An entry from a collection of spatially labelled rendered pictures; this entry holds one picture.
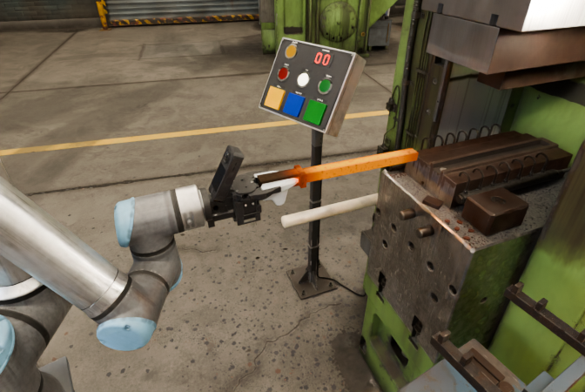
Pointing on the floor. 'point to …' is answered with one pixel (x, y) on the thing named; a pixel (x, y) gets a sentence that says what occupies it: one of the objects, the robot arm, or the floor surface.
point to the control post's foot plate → (299, 276)
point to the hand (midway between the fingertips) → (291, 176)
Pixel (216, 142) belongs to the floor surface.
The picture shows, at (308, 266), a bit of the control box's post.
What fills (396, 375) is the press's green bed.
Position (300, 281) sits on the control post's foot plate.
